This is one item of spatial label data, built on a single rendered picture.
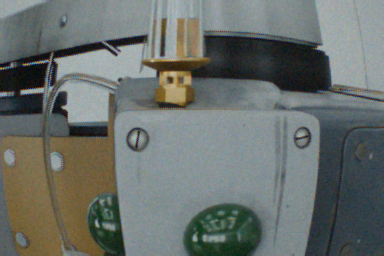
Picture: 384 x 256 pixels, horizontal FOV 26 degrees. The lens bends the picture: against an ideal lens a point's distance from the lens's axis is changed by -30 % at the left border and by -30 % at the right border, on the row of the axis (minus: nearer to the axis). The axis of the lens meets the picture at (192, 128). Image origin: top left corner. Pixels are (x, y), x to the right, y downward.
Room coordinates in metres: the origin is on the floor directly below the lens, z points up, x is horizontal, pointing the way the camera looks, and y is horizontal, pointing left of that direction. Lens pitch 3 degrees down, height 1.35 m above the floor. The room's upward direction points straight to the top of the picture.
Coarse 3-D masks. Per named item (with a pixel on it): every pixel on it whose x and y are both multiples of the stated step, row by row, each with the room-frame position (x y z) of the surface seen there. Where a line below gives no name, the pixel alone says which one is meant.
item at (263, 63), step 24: (216, 48) 0.55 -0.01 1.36; (240, 48) 0.55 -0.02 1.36; (264, 48) 0.54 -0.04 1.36; (288, 48) 0.54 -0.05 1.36; (192, 72) 0.57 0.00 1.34; (216, 72) 0.55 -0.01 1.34; (240, 72) 0.55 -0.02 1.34; (264, 72) 0.54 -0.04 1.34; (288, 72) 0.54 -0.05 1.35; (312, 72) 0.55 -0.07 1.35
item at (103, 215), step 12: (96, 204) 0.39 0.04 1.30; (108, 204) 0.39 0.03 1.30; (96, 216) 0.39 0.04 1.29; (108, 216) 0.39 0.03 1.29; (96, 228) 0.39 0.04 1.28; (108, 228) 0.38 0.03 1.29; (120, 228) 0.38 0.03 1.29; (96, 240) 0.39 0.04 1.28; (108, 240) 0.39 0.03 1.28; (120, 240) 0.39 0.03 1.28; (108, 252) 0.39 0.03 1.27; (120, 252) 0.39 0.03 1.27
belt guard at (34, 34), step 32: (64, 0) 0.68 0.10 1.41; (96, 0) 0.64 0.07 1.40; (128, 0) 0.61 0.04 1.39; (224, 0) 0.55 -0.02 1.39; (256, 0) 0.55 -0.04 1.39; (288, 0) 0.55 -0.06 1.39; (0, 32) 0.78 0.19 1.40; (32, 32) 0.71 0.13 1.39; (64, 32) 0.67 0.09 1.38; (96, 32) 0.64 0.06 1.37; (128, 32) 0.61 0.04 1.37; (224, 32) 0.56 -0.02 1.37; (256, 32) 0.55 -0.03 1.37; (288, 32) 0.55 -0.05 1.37; (320, 32) 0.58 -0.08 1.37; (0, 64) 0.98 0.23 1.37
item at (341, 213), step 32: (128, 96) 0.47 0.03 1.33; (224, 96) 0.47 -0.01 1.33; (256, 96) 0.47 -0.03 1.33; (288, 96) 0.46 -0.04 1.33; (320, 96) 0.47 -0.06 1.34; (352, 96) 0.55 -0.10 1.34; (320, 128) 0.44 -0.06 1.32; (352, 128) 0.44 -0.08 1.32; (320, 160) 0.44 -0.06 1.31; (352, 160) 0.43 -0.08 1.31; (320, 192) 0.44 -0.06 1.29; (352, 192) 0.43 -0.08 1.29; (320, 224) 0.44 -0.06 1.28; (352, 224) 0.43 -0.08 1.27
